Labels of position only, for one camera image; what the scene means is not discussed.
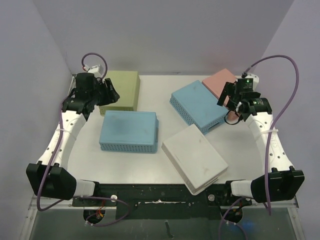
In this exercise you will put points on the pink plastic basket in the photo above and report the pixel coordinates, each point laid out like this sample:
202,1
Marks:
216,82

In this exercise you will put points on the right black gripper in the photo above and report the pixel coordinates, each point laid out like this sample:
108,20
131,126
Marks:
229,93

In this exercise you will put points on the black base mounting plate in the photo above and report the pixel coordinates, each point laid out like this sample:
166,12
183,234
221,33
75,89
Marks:
162,201

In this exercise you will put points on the blue plastic basket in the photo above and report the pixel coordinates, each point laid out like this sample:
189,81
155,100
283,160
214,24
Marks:
197,105
129,132

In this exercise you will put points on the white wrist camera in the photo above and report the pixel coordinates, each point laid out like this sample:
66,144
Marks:
97,70
255,78

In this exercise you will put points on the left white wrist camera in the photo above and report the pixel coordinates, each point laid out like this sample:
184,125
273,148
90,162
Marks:
97,70

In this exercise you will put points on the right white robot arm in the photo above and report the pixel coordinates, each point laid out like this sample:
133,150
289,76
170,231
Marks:
281,180

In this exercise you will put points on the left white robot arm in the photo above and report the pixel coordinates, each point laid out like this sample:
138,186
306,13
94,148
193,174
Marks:
49,176

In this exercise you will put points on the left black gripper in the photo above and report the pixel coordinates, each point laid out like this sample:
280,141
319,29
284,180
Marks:
111,96

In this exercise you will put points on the white plastic basket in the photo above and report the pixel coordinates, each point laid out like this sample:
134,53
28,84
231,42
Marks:
196,161

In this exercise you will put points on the aluminium frame rail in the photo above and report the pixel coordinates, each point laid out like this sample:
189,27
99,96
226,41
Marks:
63,133

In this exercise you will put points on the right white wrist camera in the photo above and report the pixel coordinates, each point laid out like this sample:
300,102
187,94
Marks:
255,78

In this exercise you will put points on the green plastic basket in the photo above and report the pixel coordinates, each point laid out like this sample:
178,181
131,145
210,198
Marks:
127,85

